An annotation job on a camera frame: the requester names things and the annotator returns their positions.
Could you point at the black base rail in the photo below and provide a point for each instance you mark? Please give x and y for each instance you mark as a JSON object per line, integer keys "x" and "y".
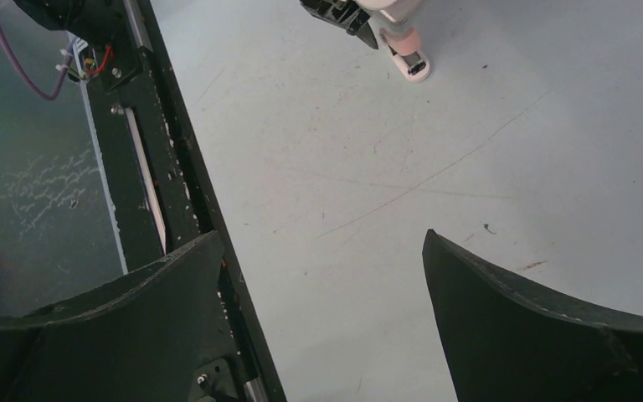
{"x": 168, "y": 221}

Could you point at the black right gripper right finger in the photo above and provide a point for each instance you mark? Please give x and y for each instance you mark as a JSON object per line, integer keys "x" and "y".
{"x": 508, "y": 338}

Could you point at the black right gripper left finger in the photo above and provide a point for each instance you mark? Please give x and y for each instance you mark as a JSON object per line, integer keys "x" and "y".
{"x": 105, "y": 333}

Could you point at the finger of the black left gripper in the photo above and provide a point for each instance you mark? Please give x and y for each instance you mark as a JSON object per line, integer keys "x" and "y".
{"x": 346, "y": 15}

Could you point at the pink stapler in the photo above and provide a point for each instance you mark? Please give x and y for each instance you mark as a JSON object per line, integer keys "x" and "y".
{"x": 397, "y": 31}

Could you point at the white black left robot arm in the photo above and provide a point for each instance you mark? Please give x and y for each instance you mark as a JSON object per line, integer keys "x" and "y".
{"x": 77, "y": 22}

